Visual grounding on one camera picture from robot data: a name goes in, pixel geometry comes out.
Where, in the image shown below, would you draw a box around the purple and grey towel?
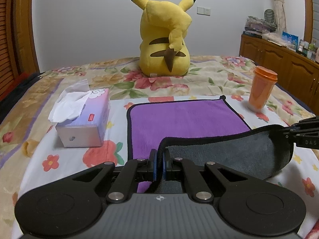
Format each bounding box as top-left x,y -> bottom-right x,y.
127,96 -> 294,180

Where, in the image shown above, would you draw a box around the wooden sideboard cabinet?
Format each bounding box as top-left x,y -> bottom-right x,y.
239,34 -> 318,115

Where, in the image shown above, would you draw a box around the orange plastic cup with lid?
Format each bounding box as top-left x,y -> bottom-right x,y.
248,66 -> 277,112

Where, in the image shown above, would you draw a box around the white fruit print sheet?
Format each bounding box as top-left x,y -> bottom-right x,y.
11,94 -> 319,239

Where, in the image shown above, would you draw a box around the pink tissue box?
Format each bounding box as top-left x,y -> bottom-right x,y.
48,79 -> 110,148

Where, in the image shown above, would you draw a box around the floral bed quilt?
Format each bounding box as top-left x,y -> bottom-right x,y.
1,56 -> 314,238

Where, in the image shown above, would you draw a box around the clutter pile on cabinet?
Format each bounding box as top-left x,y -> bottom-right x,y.
243,9 -> 317,62

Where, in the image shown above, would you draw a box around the wooden louvered wardrobe door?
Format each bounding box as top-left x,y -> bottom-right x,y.
0,0 -> 18,100

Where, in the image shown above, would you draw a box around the beige lace curtain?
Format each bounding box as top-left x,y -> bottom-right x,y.
273,0 -> 287,34

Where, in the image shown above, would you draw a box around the wooden panel door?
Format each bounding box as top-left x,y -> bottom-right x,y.
13,0 -> 39,74

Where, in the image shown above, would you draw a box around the yellow Pikachu plush toy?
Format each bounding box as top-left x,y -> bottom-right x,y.
131,0 -> 196,77

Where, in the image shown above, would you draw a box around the white wall switch plate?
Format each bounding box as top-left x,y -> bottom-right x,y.
196,7 -> 211,16

